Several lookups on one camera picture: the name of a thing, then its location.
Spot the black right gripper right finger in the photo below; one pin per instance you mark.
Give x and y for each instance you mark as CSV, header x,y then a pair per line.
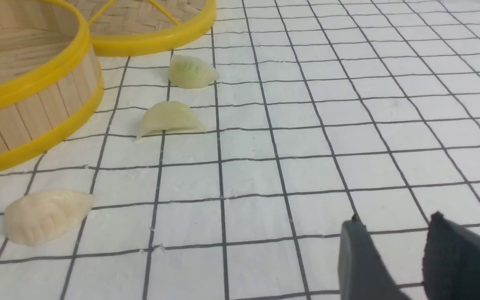
x,y
451,261

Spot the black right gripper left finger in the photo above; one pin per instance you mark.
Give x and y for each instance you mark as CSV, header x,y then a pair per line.
x,y
361,271

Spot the pale yellow-green dumpling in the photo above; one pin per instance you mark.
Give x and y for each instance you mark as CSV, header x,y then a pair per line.
x,y
168,116

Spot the pale green dumpling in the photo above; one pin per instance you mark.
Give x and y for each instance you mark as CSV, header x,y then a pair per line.
x,y
191,72

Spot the white pleated dumpling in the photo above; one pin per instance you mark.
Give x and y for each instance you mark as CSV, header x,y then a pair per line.
x,y
46,215

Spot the yellow-rimmed woven steamer lid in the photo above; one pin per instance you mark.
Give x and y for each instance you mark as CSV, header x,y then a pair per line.
x,y
125,28

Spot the yellow-rimmed bamboo steamer tray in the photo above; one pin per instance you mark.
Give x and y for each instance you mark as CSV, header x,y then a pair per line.
x,y
50,79

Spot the white black-grid tablecloth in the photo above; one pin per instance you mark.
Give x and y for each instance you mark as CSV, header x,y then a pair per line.
x,y
322,109

